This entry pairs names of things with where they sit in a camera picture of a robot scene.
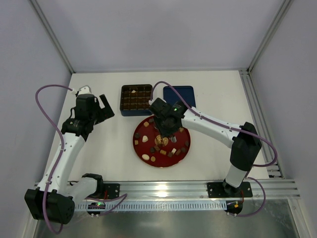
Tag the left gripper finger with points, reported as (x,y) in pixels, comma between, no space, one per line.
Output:
(105,114)
(104,102)

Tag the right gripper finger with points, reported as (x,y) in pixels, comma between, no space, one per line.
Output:
(157,122)
(170,132)

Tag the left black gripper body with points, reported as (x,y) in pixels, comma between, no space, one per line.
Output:
(104,114)

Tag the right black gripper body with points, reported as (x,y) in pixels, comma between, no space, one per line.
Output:
(167,129)

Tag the metal tongs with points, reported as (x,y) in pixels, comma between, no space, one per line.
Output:
(169,123)

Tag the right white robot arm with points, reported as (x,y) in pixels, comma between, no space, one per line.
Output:
(241,139)

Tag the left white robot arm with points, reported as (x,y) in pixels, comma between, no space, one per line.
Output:
(52,199)

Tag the white heart chocolate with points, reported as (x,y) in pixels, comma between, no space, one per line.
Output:
(144,139)

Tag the blue chocolate box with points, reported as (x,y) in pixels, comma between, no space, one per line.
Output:
(135,105)

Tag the white oval chocolate bottom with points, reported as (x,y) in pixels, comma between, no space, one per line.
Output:
(145,157)

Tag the blue box lid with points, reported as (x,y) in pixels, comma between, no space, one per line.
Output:
(186,92)

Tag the round red plate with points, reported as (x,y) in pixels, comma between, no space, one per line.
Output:
(167,154)

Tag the right mounting plate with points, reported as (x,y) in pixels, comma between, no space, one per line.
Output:
(223,190)

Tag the mounting plate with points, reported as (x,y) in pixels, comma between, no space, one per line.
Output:
(111,191)
(223,190)

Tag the left mounting plate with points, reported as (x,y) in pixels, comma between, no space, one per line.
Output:
(111,191)

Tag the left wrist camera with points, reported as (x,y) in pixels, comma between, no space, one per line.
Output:
(83,90)

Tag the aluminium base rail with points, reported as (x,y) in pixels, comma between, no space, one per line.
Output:
(184,196)

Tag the right aluminium side rail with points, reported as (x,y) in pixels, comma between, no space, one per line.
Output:
(274,171)

